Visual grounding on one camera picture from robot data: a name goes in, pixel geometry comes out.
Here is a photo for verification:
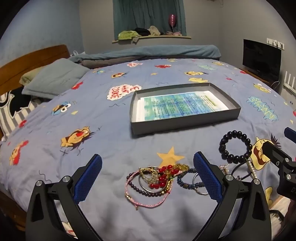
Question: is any cartoon printed blue bed cover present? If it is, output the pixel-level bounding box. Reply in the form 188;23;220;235
0;58;296;241

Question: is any beige cloth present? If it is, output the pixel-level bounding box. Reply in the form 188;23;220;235
148;25;161;36

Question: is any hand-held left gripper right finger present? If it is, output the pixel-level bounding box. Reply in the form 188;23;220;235
193;152;272;241

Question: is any red and gold tassel charm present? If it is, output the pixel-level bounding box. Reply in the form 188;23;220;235
170;163;190;178

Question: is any red bead bracelet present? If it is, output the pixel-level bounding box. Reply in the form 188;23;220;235
149;164;179;189

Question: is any blue bead bracelet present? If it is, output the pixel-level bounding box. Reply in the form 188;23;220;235
177;168;205;189

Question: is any black cord necklace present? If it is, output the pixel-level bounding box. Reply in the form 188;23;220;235
228;160;252;181

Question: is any black television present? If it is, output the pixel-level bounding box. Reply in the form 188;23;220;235
242;39;282;81

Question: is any gold rhinestone bracelet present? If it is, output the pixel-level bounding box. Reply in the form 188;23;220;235
140;168;163;184

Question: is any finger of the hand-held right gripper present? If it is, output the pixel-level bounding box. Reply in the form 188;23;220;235
262;141;292;167
284;127;296;142

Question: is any silver ring hoop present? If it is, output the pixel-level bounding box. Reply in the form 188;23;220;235
193;173;210;195

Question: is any printed paper sheet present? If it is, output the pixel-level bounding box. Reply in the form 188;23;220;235
138;91;228;122

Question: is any green curtain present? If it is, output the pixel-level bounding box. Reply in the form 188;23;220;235
112;0;186;35

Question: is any dark pearl bracelet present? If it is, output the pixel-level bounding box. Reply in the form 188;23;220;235
127;175;173;197

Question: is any grey shallow cardboard box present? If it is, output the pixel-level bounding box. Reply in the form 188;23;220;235
129;83;241;135

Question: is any pink cord bracelet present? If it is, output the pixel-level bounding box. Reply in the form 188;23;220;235
125;169;173;210

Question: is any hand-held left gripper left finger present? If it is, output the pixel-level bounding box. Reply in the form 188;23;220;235
26;153;103;241

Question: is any striped black white pillow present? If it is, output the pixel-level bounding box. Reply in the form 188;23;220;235
0;88;42;137

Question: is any olive pillow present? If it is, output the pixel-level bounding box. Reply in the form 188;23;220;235
19;67;44;85

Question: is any wooden television stand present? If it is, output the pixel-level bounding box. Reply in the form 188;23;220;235
239;67;281;87

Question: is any green cloth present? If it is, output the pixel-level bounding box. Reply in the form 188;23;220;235
118;30;140;43

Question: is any grey-green pillow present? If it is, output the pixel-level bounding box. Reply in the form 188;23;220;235
22;58;89;100

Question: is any blue folded blanket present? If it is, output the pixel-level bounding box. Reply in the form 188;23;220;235
69;45;221;63

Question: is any black bead bracelet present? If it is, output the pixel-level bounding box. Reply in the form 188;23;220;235
219;130;253;164

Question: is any grey folded blanket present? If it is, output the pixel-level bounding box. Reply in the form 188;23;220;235
80;57;130;69

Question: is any pearl hair clip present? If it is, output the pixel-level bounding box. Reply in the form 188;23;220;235
247;161;258;179

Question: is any silver bangle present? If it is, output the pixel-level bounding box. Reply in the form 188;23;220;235
138;166;162;193

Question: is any white router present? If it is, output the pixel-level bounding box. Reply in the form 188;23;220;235
283;71;296;93

